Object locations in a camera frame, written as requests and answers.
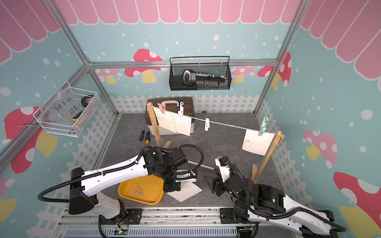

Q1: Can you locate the postcard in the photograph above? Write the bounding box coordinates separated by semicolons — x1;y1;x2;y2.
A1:
242;130;275;156
167;191;191;202
181;181;202;197
174;114;192;136
153;107;176;132

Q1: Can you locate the pink clothespin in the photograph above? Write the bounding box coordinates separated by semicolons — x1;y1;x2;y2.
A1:
133;183;143;196
157;101;166;114

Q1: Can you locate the green clothespin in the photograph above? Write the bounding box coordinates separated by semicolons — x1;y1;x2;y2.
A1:
258;117;268;136

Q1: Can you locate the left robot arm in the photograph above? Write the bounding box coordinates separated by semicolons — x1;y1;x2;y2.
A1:
37;144;204;215

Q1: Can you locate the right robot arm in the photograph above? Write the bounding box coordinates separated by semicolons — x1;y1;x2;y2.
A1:
203;157;347;238

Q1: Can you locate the yellow plastic tray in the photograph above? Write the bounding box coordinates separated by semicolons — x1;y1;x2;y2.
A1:
118;175;164;205

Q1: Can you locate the white clothespin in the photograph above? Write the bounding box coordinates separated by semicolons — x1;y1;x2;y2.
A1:
204;118;210;131
178;102;184;118

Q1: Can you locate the brown lidded storage box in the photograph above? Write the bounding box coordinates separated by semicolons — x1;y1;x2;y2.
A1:
144;97;195;135

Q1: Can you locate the wooden clothesline rack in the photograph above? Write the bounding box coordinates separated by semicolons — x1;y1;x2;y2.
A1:
146;103;284;183

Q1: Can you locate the socket set in basket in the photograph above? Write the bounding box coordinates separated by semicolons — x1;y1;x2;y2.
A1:
183;70;229;89

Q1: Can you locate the black tape roll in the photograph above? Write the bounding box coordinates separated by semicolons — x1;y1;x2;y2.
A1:
81;96;93;108

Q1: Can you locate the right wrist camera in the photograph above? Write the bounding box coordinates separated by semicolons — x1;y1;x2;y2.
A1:
215;156;232;182

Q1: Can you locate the yellow handled screwdriver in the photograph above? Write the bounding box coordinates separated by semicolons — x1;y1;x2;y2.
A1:
145;129;150;144

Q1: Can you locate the green handled screwdriver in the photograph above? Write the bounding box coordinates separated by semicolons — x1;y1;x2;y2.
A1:
139;125;146;141

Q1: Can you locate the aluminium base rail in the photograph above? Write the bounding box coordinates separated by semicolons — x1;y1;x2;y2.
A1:
59;206;301;238

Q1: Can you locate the black wire mesh basket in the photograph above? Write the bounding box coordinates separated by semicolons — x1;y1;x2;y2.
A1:
169;56;232;91

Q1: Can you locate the white wire basket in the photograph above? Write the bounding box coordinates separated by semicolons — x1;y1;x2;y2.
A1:
33;81;101;137

